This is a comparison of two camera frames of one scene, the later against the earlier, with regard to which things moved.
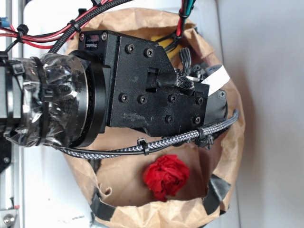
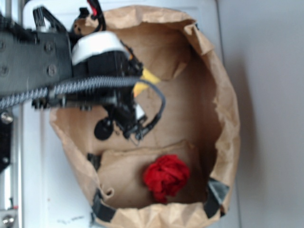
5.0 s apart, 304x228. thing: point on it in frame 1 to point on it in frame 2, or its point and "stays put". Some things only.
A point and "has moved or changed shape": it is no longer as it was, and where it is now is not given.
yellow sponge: [172, 52] has moved or changed shape
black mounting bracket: [5, 152] stays put
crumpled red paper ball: [166, 177] stays put
